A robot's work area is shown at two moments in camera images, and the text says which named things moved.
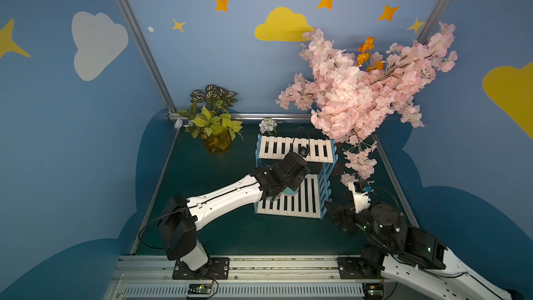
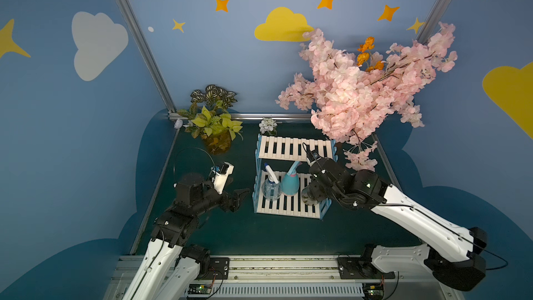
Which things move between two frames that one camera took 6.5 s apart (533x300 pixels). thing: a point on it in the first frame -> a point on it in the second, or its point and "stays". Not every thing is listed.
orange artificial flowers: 364,56 stays
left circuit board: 199,289 stays
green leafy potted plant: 209,119 stays
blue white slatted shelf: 312,201 stays
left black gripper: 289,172 -> 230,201
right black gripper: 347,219 -> 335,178
